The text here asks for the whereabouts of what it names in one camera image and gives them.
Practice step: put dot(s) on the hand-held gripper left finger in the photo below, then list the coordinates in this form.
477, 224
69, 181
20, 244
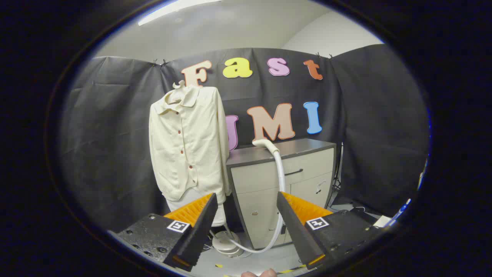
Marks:
200, 231

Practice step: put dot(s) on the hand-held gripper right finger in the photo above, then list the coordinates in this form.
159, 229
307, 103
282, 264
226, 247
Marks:
296, 231

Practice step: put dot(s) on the cream button shirt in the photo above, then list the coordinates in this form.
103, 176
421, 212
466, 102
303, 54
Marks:
192, 154

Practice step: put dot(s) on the cream clothes hanger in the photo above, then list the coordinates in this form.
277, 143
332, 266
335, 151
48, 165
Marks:
180, 84

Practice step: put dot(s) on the round white floor base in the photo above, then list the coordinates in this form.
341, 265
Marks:
225, 244

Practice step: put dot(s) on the grey beige cabinet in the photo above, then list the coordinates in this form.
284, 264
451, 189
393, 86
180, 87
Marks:
261, 181

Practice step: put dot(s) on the black backdrop cloth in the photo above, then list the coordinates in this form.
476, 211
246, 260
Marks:
115, 134

